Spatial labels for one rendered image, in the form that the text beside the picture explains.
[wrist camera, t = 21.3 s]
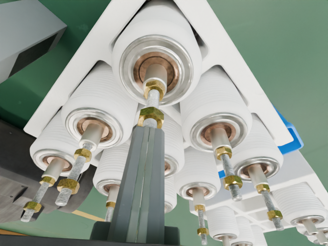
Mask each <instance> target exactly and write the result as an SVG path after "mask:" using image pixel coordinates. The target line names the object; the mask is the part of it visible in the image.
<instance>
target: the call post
mask: <svg viewBox="0 0 328 246"><path fill-rule="evenodd" d="M66 28H67V25H66V24H65V23H64V22H63V21H61V20H60V19H59V18H58V17H57V16H56V15H54V14H53V13H52V12H51V11H50V10H49V9H47V8H46V7H45V6H44V5H43V4H42V3H40V2H39V1H38V0H19V1H14V2H9V3H3V4H0V84H1V83H2V82H4V81H5V80H7V79H8V78H10V77H11V76H13V75H14V74H16V73H18V72H19V71H21V70H22V69H24V68H25V67H26V66H28V65H29V64H31V63H33V62H34V61H36V60H37V59H39V58H40V57H42V56H43V55H45V54H46V53H48V52H49V51H51V50H52V49H54V48H55V47H56V45H57V43H58V42H59V40H60V38H61V37H62V35H63V33H64V32H65V30H66Z"/></svg>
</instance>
